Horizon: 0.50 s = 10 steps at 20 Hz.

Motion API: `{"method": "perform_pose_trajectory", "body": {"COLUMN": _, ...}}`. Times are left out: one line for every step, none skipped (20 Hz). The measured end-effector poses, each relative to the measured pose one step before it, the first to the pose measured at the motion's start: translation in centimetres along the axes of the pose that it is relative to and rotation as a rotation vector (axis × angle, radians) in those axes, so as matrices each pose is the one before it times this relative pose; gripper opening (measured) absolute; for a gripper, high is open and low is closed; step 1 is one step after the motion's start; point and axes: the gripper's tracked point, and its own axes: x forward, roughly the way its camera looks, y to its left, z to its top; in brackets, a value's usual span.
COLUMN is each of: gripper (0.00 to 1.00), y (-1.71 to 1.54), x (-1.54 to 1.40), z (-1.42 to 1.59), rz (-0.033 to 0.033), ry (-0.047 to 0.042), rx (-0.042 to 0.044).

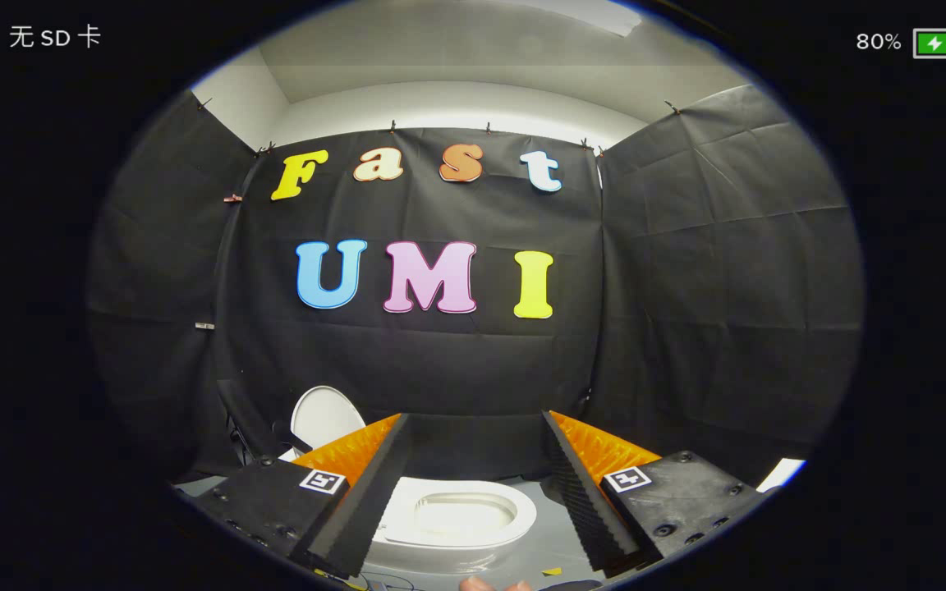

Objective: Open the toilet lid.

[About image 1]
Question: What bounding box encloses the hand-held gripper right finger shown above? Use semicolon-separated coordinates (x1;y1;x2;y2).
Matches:
542;410;769;573

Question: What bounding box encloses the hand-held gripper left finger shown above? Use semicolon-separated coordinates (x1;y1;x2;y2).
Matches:
190;413;410;578

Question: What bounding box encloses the black tripod stand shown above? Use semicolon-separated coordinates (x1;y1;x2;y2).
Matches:
218;379;277;469

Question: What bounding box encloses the black backdrop cloth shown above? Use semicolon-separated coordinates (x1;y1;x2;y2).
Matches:
87;82;864;493

